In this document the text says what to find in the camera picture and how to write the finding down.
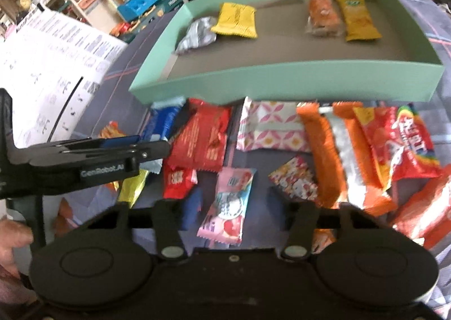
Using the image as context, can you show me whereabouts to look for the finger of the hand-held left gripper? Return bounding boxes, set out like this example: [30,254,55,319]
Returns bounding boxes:
[35,140,171,168]
[21,135,142,159]

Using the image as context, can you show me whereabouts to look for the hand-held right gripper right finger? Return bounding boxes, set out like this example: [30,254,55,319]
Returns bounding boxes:
[271,188,370,261]

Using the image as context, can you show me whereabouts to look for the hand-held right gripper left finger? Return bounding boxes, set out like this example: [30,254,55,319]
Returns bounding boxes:
[83,188,204,261]

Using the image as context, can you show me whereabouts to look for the orange striped snack packet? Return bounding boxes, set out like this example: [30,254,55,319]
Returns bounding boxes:
[98,121,127,140]

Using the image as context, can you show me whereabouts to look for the small red snack packet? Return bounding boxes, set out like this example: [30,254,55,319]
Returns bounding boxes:
[162,164,198,201]

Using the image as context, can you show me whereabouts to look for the pink blue candy packet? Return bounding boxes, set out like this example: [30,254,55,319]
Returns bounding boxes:
[196,167,258,247]

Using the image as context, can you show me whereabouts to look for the yellow glossy snack packet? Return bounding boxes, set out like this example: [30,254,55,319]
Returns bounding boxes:
[117,168,149,208]

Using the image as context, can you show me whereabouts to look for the cartoon print small packet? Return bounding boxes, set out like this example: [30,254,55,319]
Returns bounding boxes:
[268,155,319,201]

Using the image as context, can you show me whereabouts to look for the large red snack packet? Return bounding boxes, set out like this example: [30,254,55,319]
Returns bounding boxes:
[168,99,234,172]

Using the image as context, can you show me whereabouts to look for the long orange snack packet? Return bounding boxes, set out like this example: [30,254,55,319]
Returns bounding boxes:
[297,102,350,208]

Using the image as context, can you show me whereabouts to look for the orange silver snack packet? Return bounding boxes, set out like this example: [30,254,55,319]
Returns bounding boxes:
[326,101,397,217]

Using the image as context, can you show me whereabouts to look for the pink white patterned packet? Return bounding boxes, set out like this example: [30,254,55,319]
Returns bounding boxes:
[235,97,311,154]

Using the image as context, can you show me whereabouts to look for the red orange snack packet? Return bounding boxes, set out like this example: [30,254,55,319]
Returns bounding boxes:
[389,177,451,249]

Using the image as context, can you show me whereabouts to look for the red rainbow candy packet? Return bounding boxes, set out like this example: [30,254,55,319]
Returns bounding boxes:
[354,104,443,195]

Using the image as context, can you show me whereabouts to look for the bright yellow snack packet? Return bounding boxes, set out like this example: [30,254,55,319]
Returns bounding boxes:
[211,2,258,39]

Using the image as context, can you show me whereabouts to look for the mint green cardboard box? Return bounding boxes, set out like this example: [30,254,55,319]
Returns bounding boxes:
[129,0,445,104]

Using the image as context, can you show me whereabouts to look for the clear orange cake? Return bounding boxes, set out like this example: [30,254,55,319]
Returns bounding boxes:
[305,0,344,38]

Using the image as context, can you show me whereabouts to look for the mustard yellow snack packet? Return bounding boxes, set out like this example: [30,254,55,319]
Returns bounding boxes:
[335,0,382,41]

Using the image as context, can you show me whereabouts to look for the person's left hand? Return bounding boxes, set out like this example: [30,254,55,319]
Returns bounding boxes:
[0,219,34,277]

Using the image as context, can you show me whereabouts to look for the light blue snack packet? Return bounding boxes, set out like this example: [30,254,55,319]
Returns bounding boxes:
[141,160,163,175]

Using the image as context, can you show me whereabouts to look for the small orange snack packet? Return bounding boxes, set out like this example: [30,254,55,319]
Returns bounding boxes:
[312,229,336,254]

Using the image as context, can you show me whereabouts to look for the white instruction sheet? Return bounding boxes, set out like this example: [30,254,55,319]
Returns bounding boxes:
[0,6,129,152]

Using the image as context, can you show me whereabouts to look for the plaid grey blue bed sheet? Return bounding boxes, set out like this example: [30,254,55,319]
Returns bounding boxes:
[46,0,451,320]

